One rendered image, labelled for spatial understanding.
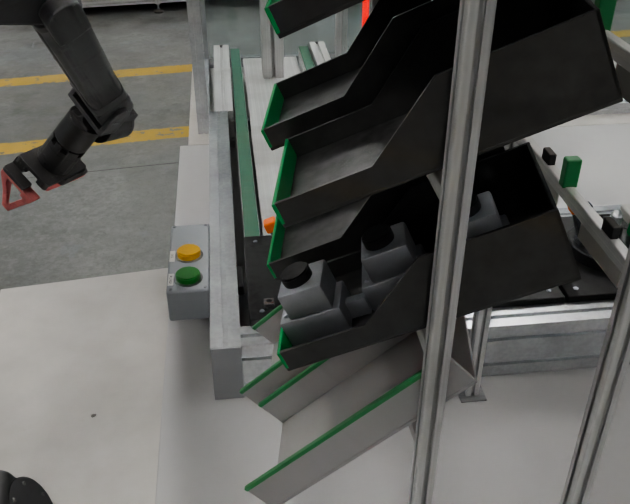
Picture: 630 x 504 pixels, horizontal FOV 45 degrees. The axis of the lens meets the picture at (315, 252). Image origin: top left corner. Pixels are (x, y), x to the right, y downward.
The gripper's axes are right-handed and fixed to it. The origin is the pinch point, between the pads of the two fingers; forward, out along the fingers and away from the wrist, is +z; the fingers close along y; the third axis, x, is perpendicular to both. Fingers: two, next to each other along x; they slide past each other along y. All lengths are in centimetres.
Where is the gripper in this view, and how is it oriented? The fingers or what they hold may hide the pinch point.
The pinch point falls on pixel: (27, 194)
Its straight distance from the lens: 134.1
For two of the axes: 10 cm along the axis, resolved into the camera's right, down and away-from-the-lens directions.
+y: -3.4, 3.9, -8.5
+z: -6.6, 5.5, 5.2
